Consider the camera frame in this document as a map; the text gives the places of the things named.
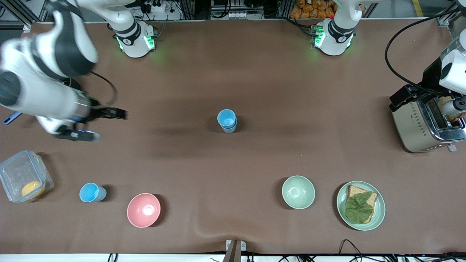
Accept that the blue plastic cup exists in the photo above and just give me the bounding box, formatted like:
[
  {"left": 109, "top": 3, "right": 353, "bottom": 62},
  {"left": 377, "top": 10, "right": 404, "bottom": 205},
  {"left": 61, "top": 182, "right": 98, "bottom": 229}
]
[
  {"left": 220, "top": 118, "right": 238, "bottom": 134},
  {"left": 79, "top": 183, "right": 107, "bottom": 203},
  {"left": 217, "top": 109, "right": 237, "bottom": 129}
]

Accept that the brown toast slice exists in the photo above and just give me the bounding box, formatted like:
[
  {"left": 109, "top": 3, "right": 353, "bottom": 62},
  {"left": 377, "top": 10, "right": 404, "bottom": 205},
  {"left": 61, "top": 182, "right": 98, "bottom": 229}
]
[{"left": 439, "top": 96, "right": 465, "bottom": 123}]

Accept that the black pot with blue handle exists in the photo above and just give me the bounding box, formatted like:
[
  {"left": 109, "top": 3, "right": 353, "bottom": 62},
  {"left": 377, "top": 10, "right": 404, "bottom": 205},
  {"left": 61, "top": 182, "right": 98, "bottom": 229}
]
[{"left": 3, "top": 76, "right": 83, "bottom": 125}]

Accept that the aluminium frame rail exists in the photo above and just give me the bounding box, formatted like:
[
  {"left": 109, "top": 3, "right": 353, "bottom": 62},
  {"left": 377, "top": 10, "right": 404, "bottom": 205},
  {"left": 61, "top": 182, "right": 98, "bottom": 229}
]
[{"left": 436, "top": 15, "right": 466, "bottom": 40}]

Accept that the pale green bowl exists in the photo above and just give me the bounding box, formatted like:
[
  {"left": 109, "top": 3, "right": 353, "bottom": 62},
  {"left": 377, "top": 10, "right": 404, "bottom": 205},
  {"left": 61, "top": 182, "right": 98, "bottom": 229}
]
[{"left": 282, "top": 175, "right": 316, "bottom": 210}]

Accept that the clear plastic food container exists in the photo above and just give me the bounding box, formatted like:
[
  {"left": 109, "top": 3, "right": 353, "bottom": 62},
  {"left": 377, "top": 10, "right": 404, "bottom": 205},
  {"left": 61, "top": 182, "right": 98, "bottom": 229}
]
[{"left": 0, "top": 150, "right": 55, "bottom": 203}]

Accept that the bag of orange fruits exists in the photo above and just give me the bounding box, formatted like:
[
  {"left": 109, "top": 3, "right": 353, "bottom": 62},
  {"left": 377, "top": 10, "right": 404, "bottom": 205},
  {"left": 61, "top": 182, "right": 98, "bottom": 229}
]
[{"left": 290, "top": 0, "right": 335, "bottom": 19}]

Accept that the brown bread slice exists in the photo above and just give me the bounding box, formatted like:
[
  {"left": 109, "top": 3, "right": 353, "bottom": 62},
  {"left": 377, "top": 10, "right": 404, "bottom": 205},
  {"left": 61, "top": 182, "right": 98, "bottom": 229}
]
[{"left": 346, "top": 184, "right": 378, "bottom": 224}]

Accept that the green lettuce leaf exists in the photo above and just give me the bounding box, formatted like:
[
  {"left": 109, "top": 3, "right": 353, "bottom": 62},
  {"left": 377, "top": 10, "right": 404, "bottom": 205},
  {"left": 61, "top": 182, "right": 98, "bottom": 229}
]
[{"left": 344, "top": 192, "right": 374, "bottom": 224}]

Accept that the pale green plate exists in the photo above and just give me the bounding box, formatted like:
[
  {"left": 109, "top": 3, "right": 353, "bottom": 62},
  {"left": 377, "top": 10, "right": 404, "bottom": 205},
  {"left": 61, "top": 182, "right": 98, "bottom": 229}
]
[{"left": 336, "top": 181, "right": 386, "bottom": 231}]

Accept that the beige and chrome toaster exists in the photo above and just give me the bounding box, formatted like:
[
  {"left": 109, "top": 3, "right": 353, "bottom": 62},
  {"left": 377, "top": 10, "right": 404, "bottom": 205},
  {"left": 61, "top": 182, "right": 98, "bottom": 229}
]
[{"left": 390, "top": 93, "right": 466, "bottom": 153}]

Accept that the pink bowl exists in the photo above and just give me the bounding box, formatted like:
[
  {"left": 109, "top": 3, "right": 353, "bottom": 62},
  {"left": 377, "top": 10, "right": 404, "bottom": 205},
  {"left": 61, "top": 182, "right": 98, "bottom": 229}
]
[{"left": 127, "top": 193, "right": 161, "bottom": 228}]

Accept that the orange food piece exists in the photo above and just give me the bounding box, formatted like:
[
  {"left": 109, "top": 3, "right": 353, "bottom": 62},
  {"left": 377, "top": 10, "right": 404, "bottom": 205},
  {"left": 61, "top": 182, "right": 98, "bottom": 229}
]
[{"left": 21, "top": 181, "right": 46, "bottom": 199}]

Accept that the white power strip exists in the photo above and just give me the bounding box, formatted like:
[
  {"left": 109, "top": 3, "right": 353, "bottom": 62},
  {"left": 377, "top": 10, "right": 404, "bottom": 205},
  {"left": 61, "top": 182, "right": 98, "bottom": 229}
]
[{"left": 143, "top": 0, "right": 176, "bottom": 14}]

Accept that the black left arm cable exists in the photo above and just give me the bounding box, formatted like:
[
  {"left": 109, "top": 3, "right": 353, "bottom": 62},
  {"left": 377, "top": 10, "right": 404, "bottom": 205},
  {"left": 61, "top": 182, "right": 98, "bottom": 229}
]
[{"left": 385, "top": 8, "right": 466, "bottom": 96}]

